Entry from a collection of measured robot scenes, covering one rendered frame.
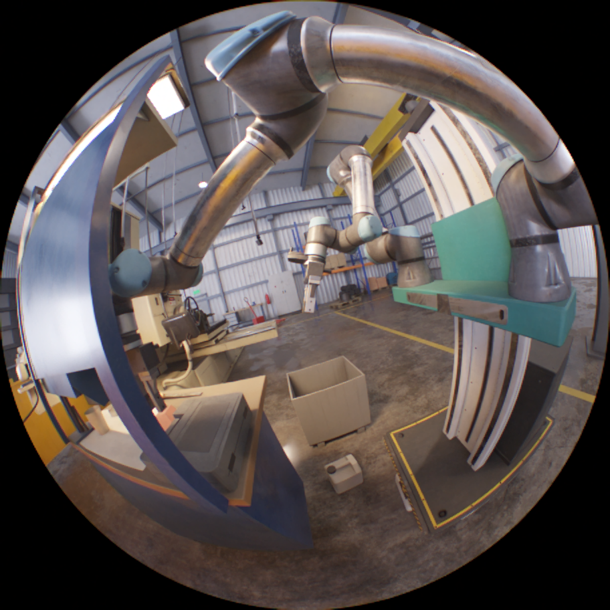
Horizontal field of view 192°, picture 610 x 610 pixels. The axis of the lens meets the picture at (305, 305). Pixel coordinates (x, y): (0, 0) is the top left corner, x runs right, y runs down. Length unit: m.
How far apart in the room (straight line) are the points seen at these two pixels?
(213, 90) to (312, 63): 7.50
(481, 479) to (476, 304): 0.84
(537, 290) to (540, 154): 0.19
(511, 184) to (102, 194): 0.56
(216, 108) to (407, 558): 9.06
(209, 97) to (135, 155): 7.23
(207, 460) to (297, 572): 1.04
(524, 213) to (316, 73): 0.33
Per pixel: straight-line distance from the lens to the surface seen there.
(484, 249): 0.59
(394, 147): 8.80
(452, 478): 1.04
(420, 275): 0.69
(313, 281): 0.50
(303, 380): 1.62
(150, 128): 0.54
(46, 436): 3.77
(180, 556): 1.64
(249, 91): 0.27
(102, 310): 0.22
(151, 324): 2.01
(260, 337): 2.73
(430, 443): 1.14
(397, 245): 0.71
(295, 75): 0.23
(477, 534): 1.35
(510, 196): 0.38
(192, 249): 0.36
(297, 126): 0.31
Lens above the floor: 1.24
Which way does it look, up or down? 6 degrees down
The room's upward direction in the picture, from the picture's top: 14 degrees counter-clockwise
